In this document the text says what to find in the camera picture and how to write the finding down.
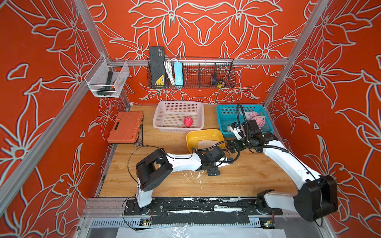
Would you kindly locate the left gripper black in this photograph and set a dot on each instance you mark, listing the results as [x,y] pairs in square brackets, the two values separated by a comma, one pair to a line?
[215,172]

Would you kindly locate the white foam net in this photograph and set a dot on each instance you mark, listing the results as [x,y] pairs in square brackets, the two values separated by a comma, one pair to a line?
[203,144]

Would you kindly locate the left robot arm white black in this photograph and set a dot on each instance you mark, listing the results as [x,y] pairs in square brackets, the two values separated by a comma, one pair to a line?
[157,166]

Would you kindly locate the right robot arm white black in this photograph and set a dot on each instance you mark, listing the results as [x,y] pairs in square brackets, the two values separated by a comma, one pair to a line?
[316,195]

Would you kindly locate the netted apple right large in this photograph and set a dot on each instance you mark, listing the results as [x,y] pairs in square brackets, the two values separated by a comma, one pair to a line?
[260,120]

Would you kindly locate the yellow plastic tray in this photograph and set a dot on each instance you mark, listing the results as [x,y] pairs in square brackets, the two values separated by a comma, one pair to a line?
[193,137]

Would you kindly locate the teal plastic basket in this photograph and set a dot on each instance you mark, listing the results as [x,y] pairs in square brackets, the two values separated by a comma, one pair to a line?
[226,115]

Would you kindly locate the pink plastic basket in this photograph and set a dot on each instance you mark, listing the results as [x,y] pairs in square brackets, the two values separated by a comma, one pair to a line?
[169,116]

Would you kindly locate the small tape measure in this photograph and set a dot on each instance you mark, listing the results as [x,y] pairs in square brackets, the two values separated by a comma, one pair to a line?
[220,84]

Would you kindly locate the orange tool case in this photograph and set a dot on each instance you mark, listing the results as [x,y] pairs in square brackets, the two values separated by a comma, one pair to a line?
[126,128]

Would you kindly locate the light blue power bank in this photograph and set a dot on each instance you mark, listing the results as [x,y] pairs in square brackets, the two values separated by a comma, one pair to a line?
[178,71]

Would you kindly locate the black yellow device box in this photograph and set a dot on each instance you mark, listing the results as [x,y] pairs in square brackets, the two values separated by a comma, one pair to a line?
[158,72]

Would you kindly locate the dark green tool in box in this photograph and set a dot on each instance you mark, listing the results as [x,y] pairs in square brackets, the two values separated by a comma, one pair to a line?
[107,89]

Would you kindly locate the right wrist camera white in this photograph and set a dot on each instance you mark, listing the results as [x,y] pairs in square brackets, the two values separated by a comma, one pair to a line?
[237,131]

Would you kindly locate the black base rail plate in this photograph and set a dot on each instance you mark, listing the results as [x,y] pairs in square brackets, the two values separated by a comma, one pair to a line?
[200,211]

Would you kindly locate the black wire wall basket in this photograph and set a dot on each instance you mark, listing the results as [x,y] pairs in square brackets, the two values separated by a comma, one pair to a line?
[198,73]

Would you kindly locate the clear acrylic wall box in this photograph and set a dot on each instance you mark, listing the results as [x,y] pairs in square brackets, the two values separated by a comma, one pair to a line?
[96,77]

